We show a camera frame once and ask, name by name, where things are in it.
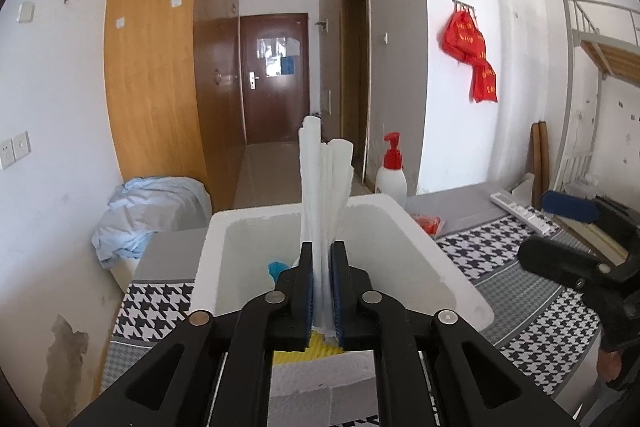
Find houndstooth patterned mat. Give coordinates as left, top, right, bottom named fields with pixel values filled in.
left=100, top=214, right=606, bottom=427

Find double wall socket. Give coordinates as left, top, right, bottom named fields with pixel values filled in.
left=0, top=132, right=31, bottom=170

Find white foam box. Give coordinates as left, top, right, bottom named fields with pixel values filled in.
left=189, top=193, right=495, bottom=427

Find red snack packet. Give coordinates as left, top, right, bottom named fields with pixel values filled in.
left=412, top=214, right=443, bottom=236

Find wooden wardrobe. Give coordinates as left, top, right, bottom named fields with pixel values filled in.
left=103, top=0, right=247, bottom=212

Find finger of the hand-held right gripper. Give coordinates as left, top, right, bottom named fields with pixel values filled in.
left=517, top=237, right=628, bottom=293
left=541, top=190, right=640, bottom=258

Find white foam wrap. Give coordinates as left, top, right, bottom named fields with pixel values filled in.
left=298, top=116, right=354, bottom=343

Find person's right hand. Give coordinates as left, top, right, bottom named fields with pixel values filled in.
left=596, top=349, right=623, bottom=383

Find white remote control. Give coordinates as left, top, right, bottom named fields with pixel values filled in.
left=490, top=191, right=561, bottom=235

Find dark brown entrance door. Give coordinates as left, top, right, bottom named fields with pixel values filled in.
left=239, top=12, right=309, bottom=145

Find white bottle with red pump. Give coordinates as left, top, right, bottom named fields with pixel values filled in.
left=375, top=132, right=408, bottom=205

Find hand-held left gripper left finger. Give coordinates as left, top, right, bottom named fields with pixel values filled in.
left=67, top=241, right=315, bottom=427

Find blue-capped plastic tube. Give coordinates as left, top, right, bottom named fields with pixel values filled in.
left=266, top=261, right=291, bottom=288

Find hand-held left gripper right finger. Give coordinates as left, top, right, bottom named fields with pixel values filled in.
left=330, top=241, right=576, bottom=427

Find red plastic bag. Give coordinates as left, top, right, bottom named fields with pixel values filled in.
left=440, top=9, right=487, bottom=65
left=468, top=61, right=498, bottom=104

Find brown side door frame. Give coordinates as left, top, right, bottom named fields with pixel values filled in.
left=340, top=0, right=372, bottom=182

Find leaning wooden boards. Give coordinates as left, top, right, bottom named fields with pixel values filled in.
left=531, top=122, right=551, bottom=210

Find light blue cloth pile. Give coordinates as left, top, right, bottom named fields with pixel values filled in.
left=91, top=177, right=212, bottom=270

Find yellow foam net sleeve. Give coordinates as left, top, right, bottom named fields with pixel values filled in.
left=272, top=332, right=346, bottom=365

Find grey metal bunk bed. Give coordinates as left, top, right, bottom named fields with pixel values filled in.
left=552, top=0, right=640, bottom=228

